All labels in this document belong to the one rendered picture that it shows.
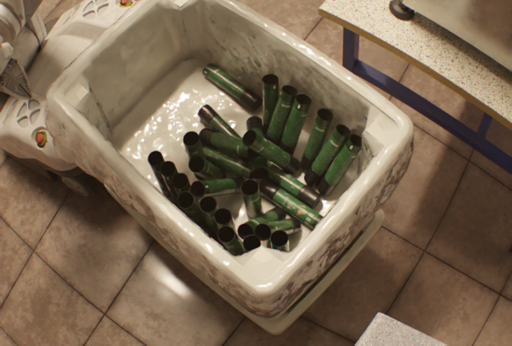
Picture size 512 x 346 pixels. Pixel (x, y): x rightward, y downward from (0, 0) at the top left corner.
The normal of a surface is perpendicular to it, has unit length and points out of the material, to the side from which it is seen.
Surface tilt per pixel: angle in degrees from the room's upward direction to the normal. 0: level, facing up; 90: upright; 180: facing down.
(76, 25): 73
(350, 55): 90
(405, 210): 0
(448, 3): 90
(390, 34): 0
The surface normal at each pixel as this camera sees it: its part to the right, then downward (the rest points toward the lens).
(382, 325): -0.07, -0.43
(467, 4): -0.55, 0.77
